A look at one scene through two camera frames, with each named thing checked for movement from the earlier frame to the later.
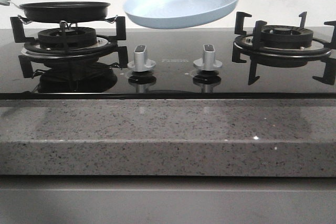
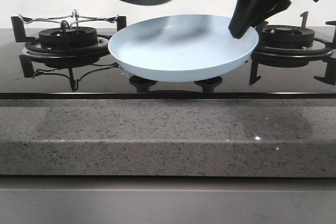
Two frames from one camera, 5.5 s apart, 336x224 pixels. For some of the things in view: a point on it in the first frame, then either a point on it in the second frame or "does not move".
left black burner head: x=76 y=37 does not move
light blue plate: x=180 y=6 → x=181 y=48
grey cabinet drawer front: x=160 y=199 does not move
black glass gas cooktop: x=168 y=64 does not move
